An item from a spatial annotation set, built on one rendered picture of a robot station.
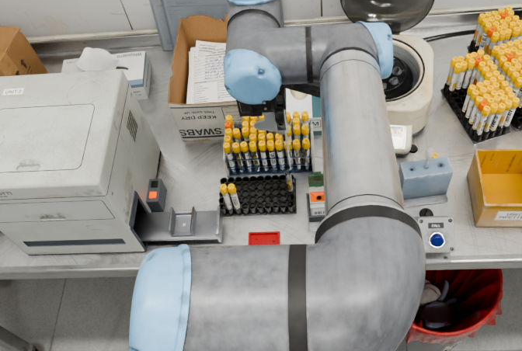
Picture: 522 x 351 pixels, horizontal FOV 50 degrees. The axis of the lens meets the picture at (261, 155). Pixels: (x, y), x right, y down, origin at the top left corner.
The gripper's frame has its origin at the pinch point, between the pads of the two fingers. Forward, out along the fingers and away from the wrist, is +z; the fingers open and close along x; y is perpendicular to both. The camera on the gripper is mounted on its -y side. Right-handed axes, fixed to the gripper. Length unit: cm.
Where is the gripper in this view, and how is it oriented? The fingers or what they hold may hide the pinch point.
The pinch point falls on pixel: (284, 127)
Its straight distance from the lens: 105.7
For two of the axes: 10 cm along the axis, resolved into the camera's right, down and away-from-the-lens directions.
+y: -9.9, 0.5, 1.0
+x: -0.1, 8.3, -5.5
